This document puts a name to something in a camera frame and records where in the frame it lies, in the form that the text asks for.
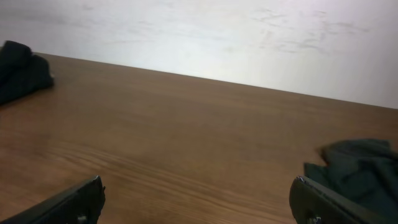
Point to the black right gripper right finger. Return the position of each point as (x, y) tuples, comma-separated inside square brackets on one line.
[(311, 202)]

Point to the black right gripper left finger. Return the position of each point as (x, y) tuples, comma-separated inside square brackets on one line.
[(79, 204)]

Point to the dark green Nike t-shirt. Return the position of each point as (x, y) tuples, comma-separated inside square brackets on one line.
[(362, 170)]

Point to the folded black clothes stack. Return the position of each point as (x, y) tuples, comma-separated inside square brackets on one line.
[(22, 72)]

